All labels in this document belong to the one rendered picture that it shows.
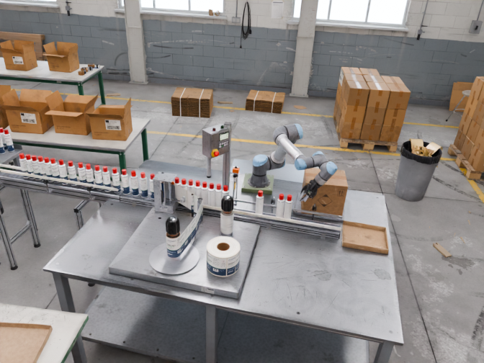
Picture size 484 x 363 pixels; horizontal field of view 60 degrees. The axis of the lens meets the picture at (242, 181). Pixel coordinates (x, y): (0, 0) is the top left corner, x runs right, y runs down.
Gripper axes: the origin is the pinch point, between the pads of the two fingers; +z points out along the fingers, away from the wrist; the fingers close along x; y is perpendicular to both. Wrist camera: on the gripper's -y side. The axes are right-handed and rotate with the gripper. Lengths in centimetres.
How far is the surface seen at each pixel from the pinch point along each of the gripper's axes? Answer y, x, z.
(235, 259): 65, -22, 22
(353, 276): 41, 47, 0
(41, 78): -252, -325, 224
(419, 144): -237, 125, -18
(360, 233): -4, 50, -2
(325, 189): -16.2, 12.8, -9.2
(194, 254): 57, -41, 44
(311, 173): -29.5, 0.5, -6.4
